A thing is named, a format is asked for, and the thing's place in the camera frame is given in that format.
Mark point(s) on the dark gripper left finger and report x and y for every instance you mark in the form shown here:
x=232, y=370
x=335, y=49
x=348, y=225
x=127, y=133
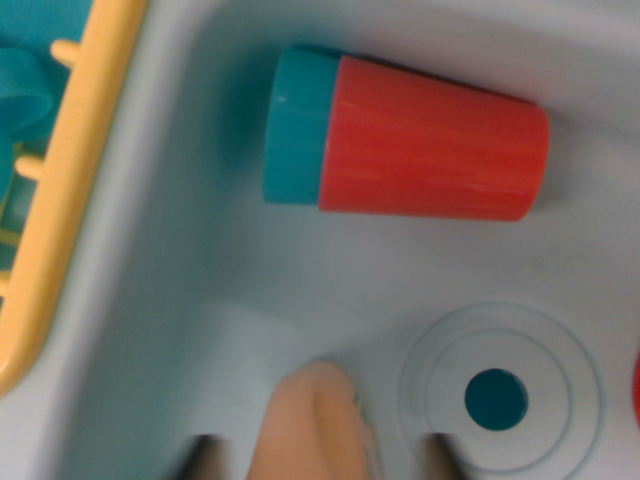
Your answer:
x=207, y=462

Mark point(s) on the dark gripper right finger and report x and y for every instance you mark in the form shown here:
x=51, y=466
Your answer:
x=450, y=462

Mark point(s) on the beige detergent bottle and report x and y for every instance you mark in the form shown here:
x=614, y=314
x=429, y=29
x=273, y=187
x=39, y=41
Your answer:
x=305, y=425

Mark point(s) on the light blue toy sink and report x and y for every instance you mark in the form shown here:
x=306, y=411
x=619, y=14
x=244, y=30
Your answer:
x=200, y=250

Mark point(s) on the red plastic mug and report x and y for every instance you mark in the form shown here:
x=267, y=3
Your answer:
x=636, y=390

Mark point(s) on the red plastic tumbler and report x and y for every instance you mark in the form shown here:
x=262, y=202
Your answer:
x=430, y=145

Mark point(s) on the yellow dish rack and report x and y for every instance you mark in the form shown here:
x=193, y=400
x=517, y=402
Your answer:
x=75, y=150

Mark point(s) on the teal plastic tumbler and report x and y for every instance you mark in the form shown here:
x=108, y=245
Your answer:
x=295, y=130

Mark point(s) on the teal plastic mug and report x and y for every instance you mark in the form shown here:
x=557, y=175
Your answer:
x=22, y=90

